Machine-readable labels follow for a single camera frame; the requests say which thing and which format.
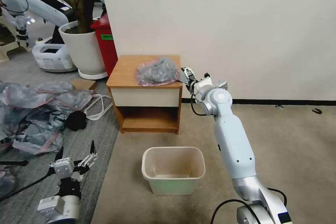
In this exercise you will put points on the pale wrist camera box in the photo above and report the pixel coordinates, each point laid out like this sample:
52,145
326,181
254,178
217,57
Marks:
64,167
189,72

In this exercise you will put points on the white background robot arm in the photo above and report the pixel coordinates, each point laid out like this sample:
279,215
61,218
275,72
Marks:
39,8

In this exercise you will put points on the beige plastic trash can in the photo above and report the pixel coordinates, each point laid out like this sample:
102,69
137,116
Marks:
173,179

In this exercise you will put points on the brown potted tree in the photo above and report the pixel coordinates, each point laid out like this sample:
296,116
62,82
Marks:
84,3

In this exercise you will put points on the red plastic bin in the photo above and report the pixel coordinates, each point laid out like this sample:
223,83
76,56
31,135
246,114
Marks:
106,53

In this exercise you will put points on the white plant pot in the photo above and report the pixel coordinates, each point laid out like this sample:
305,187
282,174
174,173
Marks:
84,50

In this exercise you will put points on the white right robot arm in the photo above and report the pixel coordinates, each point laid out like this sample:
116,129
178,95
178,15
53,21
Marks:
233,145

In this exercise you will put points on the cream nightstand drawer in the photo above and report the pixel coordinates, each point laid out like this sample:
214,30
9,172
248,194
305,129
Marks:
144,97

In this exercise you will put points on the small grey floor scrap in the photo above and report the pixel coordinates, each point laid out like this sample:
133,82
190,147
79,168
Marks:
279,106

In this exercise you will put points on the black fuzzy object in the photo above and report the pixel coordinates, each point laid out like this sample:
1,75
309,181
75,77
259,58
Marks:
76,121

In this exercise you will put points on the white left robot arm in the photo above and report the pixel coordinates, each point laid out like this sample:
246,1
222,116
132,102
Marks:
68,208

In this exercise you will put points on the wooden nightstand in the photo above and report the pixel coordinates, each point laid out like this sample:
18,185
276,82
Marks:
126,71

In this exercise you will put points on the brown cardboard piece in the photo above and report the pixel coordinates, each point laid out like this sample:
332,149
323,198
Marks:
84,84

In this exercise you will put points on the small black floor clip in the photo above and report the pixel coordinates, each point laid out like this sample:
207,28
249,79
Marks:
317,111

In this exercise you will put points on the white pot saucer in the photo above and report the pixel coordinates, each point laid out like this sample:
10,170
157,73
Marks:
92,76

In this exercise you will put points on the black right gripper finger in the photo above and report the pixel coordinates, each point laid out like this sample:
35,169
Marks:
183,69
187,82

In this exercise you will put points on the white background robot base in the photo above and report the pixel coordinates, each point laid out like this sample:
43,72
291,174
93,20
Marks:
52,56

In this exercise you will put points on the grey garbage bag with pink trim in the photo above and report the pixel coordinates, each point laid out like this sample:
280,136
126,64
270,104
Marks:
34,134
47,95

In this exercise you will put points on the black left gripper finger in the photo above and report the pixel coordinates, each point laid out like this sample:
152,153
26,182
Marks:
89,160
60,153

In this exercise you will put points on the black rod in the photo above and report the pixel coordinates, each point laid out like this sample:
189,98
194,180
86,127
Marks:
13,162

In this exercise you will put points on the beige step stool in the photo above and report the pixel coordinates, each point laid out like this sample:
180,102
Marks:
8,50

